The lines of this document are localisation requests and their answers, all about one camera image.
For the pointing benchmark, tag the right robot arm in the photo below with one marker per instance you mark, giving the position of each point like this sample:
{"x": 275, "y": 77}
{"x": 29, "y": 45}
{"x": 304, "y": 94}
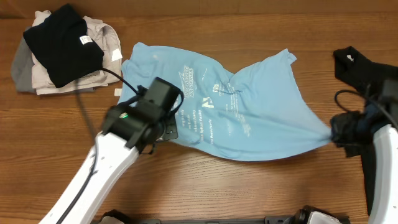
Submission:
{"x": 384, "y": 209}

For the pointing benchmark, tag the light blue t-shirt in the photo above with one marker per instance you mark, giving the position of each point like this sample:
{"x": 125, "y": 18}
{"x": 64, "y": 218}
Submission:
{"x": 255, "y": 114}

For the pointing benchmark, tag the folded black shirt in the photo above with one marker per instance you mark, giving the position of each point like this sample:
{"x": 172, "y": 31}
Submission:
{"x": 62, "y": 46}

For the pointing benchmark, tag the small white paper tag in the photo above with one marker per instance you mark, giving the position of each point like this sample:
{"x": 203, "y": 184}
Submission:
{"x": 117, "y": 91}

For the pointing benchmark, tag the black shirt on right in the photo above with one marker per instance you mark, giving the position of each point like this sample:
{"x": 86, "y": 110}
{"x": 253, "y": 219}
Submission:
{"x": 377, "y": 84}

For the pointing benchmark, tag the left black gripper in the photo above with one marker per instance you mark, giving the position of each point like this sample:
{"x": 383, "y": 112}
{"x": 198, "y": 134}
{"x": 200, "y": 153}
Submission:
{"x": 171, "y": 129}

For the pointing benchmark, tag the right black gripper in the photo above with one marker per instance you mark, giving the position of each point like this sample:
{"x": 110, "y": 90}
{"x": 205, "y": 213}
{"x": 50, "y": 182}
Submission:
{"x": 336, "y": 124}

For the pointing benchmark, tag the folded beige shirt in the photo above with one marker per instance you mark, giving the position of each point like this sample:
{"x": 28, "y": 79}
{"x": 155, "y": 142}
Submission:
{"x": 107, "y": 39}

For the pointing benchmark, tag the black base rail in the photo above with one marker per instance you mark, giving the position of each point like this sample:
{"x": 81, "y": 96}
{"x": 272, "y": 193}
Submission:
{"x": 266, "y": 220}

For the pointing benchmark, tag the folded grey garment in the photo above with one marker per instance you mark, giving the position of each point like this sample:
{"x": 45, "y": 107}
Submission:
{"x": 21, "y": 73}

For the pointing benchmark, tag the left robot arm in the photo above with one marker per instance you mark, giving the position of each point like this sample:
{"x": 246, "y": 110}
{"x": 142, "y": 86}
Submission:
{"x": 127, "y": 129}

